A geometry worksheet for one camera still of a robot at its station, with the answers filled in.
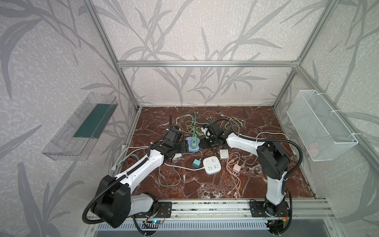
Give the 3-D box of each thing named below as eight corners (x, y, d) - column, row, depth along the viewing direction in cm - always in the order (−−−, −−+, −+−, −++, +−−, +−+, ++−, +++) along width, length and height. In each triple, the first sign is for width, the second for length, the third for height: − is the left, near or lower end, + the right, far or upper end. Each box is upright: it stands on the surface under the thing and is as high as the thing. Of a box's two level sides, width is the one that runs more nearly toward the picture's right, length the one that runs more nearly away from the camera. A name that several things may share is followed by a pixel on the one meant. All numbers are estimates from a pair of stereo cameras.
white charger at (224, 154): (220, 159, 93) (221, 156, 90) (219, 151, 96) (220, 149, 94) (228, 159, 93) (229, 156, 90) (227, 151, 96) (228, 149, 94)
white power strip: (206, 175, 86) (206, 173, 85) (202, 159, 93) (202, 158, 91) (222, 170, 88) (222, 169, 86) (216, 155, 94) (217, 154, 92)
